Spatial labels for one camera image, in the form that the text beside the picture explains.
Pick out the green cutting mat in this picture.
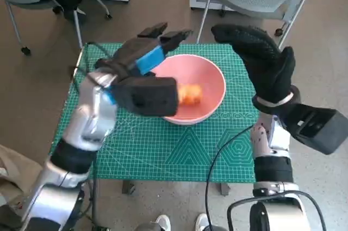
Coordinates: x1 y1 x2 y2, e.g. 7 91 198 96
50 42 259 183

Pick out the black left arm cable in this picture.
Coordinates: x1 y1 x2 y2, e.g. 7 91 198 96
71 41 114 90
89 160 100 231

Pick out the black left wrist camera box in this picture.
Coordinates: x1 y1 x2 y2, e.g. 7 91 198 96
110 77 180 117

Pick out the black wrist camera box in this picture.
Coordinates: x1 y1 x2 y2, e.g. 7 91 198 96
282 103 348 155
110 77 180 117

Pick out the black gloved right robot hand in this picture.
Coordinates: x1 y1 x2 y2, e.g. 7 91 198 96
211 24 296 105

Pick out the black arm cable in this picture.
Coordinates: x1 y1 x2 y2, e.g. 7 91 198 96
71 41 114 90
89 160 100 231
205 124 256 229

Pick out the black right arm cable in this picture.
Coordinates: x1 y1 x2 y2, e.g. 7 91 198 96
205 124 256 229

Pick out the person's leg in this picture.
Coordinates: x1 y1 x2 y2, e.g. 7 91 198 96
0 143 47 210

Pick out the pink bowl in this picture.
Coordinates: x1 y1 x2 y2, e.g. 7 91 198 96
149 54 227 126

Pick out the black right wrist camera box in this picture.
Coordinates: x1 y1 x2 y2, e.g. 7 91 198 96
282 103 348 155

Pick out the white shoe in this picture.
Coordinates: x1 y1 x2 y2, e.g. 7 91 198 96
155 214 171 231
195 213 209 231

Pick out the black looped shoulder cable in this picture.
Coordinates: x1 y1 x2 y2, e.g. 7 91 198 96
227 190 327 231

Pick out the rectangular toy toast bread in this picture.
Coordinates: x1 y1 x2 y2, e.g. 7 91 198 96
178 84 203 106

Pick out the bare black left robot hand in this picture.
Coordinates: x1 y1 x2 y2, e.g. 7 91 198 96
111 22 194 78

